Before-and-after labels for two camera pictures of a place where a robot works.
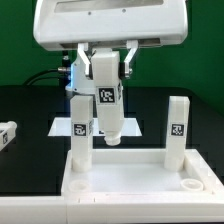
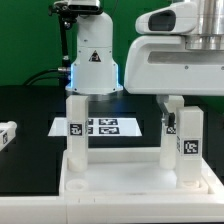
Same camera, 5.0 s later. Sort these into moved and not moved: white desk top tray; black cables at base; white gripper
Moved: white gripper
Not moved: white desk top tray; black cables at base
